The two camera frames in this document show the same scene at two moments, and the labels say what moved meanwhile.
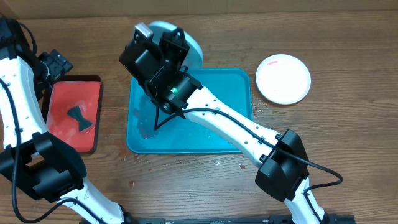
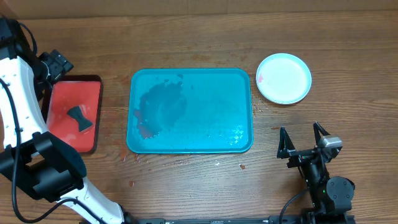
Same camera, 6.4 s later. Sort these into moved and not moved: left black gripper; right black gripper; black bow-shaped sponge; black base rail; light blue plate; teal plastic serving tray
Moved: right black gripper; light blue plate
Not moved: teal plastic serving tray; left black gripper; black base rail; black bow-shaped sponge
